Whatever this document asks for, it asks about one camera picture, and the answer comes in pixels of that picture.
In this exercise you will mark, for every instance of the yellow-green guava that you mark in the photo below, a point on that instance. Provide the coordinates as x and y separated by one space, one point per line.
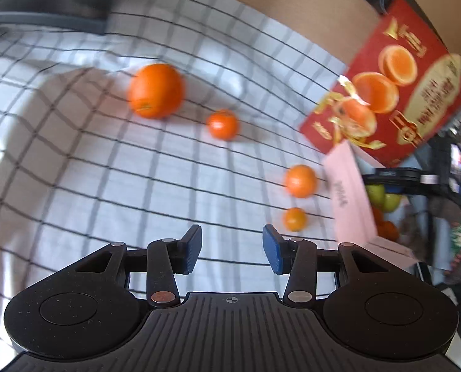
374 194
392 203

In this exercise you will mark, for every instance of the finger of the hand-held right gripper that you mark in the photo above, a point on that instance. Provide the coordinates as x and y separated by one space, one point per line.
393 174

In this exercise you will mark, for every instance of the small tangerine with stem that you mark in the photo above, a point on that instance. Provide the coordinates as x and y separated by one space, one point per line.
222 126

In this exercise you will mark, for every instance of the pink cardboard box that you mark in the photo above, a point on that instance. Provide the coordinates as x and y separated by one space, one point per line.
347 190

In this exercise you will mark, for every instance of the large orange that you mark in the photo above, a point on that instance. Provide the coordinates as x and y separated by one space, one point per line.
157 91

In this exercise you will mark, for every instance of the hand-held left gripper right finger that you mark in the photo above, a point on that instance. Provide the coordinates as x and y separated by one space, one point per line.
273 252

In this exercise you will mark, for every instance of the small kumquat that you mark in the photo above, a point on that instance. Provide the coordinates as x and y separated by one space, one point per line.
295 219

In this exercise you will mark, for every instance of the red orange-print gift box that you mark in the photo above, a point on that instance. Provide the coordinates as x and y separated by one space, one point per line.
409 85

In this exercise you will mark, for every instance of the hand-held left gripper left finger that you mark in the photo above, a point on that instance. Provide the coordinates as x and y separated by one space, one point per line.
191 248

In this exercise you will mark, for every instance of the white checkered tablecloth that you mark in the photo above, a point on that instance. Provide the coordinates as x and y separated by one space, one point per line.
79 186

